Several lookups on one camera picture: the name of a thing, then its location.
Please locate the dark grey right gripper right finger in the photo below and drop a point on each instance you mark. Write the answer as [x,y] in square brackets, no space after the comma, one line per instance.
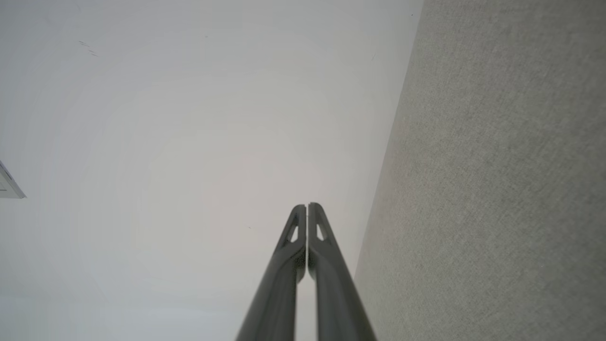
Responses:
[334,293]

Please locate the grey fabric sofa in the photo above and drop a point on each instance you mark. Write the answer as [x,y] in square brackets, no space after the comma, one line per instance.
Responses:
[497,189]

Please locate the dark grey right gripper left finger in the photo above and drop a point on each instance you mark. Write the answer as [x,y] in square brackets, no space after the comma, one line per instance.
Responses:
[277,293]

